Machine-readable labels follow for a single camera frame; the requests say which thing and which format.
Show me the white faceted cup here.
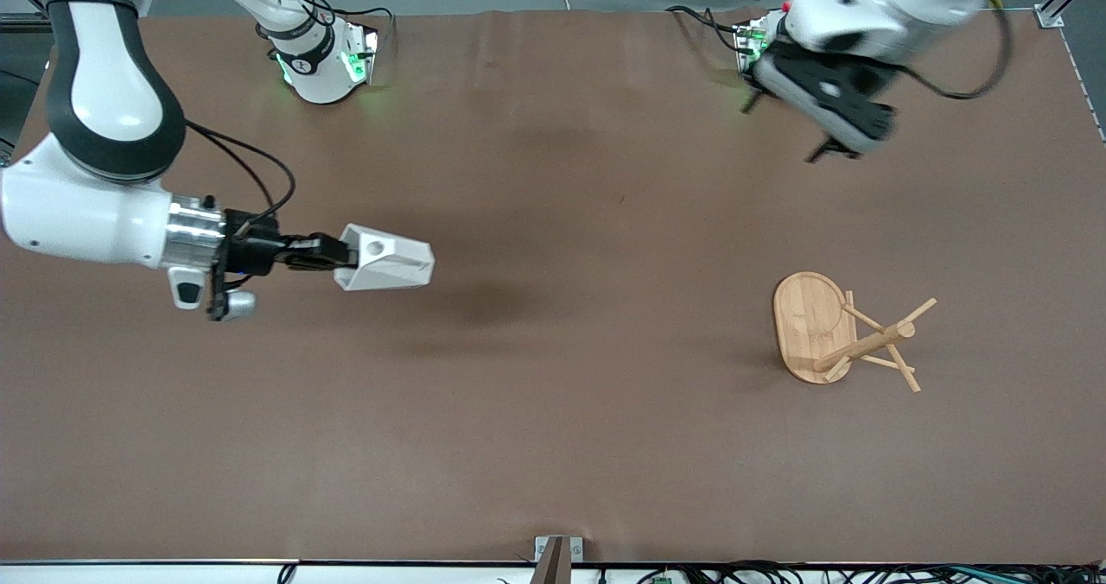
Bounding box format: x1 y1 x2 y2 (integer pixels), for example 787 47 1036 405
333 223 435 292

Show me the wooden cup rack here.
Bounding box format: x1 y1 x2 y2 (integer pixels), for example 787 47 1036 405
772 271 938 393

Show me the brown table cover sheet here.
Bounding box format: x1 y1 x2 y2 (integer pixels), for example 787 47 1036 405
0 10 1106 565

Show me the black left arm base cable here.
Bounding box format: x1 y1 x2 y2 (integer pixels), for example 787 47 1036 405
665 3 746 54

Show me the black arm base cable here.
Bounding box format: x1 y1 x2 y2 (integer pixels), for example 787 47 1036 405
665 3 746 54
259 0 396 49

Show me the black right arm base cable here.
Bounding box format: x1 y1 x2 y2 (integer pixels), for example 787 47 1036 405
259 0 396 49

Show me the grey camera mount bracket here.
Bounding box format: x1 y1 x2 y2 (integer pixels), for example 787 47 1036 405
534 535 585 584

